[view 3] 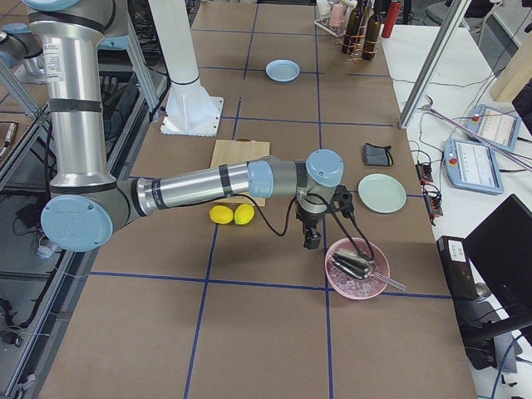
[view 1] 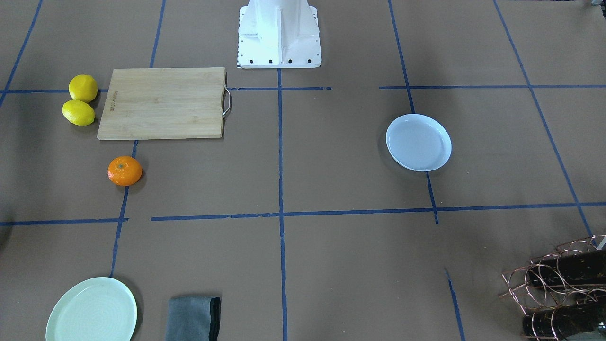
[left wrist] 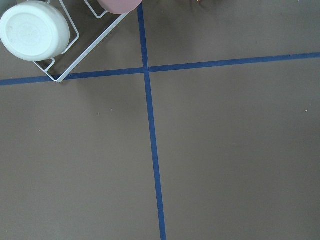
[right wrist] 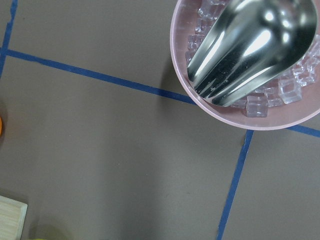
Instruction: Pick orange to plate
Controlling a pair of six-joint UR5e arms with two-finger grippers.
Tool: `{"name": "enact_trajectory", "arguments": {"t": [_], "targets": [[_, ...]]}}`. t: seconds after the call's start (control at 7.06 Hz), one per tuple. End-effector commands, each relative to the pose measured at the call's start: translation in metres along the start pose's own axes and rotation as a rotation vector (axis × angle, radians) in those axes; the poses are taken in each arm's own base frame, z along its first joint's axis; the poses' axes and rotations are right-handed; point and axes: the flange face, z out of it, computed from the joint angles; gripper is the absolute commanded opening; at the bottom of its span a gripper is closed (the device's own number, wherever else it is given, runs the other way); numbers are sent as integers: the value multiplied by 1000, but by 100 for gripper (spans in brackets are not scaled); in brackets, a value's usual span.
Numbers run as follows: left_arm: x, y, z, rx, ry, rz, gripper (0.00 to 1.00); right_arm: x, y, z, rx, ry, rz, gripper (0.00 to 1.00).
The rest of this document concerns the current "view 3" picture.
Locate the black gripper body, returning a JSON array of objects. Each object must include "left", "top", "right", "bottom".
[{"left": 296, "top": 198, "right": 328, "bottom": 233}]

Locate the light blue plate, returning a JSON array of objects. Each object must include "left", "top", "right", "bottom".
[{"left": 265, "top": 59, "right": 300, "bottom": 83}]

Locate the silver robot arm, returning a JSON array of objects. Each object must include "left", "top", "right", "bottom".
[{"left": 27, "top": 1, "right": 344, "bottom": 252}]

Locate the light green plate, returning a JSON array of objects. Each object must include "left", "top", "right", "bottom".
[{"left": 358, "top": 174, "right": 407, "bottom": 214}]

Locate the metal scoop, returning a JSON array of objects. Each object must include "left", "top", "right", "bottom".
[{"left": 332, "top": 249, "right": 406, "bottom": 292}]

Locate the pink bowl with ice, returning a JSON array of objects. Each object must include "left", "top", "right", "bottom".
[{"left": 325, "top": 238, "right": 390, "bottom": 300}]

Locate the yellow lemon near board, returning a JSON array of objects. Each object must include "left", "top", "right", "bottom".
[{"left": 234, "top": 204, "right": 255, "bottom": 225}]

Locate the yellow lemon outer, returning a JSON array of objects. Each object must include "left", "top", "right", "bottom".
[{"left": 209, "top": 205, "right": 234, "bottom": 224}]

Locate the grey folded cloth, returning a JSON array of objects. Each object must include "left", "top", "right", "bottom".
[{"left": 362, "top": 143, "right": 394, "bottom": 167}]

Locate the wooden cutting board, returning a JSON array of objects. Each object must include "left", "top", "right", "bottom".
[{"left": 210, "top": 139, "right": 270, "bottom": 207}]

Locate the black computer box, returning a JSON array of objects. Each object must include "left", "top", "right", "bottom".
[{"left": 436, "top": 235, "right": 478, "bottom": 301}]

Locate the reacher grabber stick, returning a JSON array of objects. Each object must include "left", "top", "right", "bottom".
[{"left": 421, "top": 98, "right": 531, "bottom": 171}]

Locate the blue teach pendant near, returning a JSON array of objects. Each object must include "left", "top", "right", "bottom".
[{"left": 444, "top": 139, "right": 504, "bottom": 195}]

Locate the blue teach pendant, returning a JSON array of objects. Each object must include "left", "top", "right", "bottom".
[
  {"left": 444, "top": 139, "right": 504, "bottom": 195},
  {"left": 466, "top": 104, "right": 521, "bottom": 151}
]

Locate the green wine bottle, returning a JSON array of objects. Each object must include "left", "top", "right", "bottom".
[
  {"left": 341, "top": 1, "right": 364, "bottom": 55},
  {"left": 362, "top": 0, "right": 382, "bottom": 61}
]

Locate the black monitor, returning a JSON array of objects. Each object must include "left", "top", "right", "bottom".
[{"left": 465, "top": 194, "right": 531, "bottom": 310}]

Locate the blue teach pendant far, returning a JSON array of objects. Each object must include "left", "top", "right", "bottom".
[{"left": 466, "top": 104, "right": 521, "bottom": 151}]

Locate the red thermos bottle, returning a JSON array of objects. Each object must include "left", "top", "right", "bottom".
[{"left": 381, "top": 1, "right": 402, "bottom": 38}]

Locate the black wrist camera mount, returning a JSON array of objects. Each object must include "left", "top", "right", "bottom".
[{"left": 334, "top": 185, "right": 354, "bottom": 219}]

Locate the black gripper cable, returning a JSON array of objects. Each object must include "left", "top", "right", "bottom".
[{"left": 226, "top": 193, "right": 377, "bottom": 263}]

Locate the copper wire bottle rack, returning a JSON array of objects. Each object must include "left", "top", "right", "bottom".
[{"left": 335, "top": 23, "right": 380, "bottom": 62}]

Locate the aluminium frame post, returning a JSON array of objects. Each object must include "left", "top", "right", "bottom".
[{"left": 398, "top": 0, "right": 471, "bottom": 129}]

